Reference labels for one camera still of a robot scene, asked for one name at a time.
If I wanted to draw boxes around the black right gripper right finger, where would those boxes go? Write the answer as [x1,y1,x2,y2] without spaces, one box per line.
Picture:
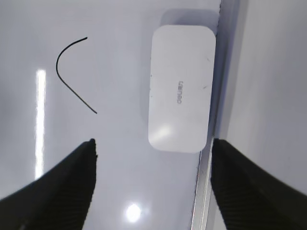
[211,138,307,230]

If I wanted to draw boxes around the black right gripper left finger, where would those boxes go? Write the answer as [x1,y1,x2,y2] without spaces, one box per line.
[0,139,97,230]

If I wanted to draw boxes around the white rectangular board eraser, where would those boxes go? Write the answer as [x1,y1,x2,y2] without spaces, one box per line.
[148,25,216,154]

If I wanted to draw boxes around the white board with silver frame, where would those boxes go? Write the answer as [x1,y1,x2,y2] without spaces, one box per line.
[0,0,239,230]

